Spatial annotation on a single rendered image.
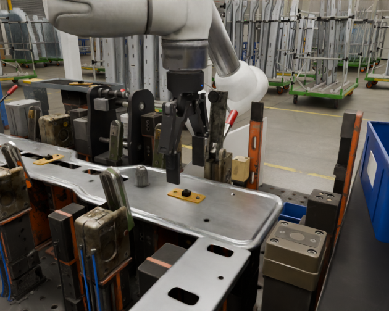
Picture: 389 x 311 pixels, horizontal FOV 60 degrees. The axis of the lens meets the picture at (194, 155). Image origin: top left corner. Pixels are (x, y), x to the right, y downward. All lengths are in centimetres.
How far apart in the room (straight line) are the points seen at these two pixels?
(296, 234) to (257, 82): 97
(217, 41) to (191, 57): 67
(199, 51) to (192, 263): 37
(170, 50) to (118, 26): 10
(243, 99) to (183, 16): 84
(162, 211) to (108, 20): 38
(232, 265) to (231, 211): 17
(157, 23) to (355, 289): 51
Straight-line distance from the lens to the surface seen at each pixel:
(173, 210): 71
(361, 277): 54
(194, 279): 53
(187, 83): 65
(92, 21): 60
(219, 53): 133
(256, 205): 74
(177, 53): 64
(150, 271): 58
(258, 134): 80
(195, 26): 63
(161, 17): 62
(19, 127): 136
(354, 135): 75
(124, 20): 61
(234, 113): 92
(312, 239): 54
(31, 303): 102
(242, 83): 139
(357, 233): 64
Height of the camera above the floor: 135
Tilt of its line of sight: 20 degrees down
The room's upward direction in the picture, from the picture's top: straight up
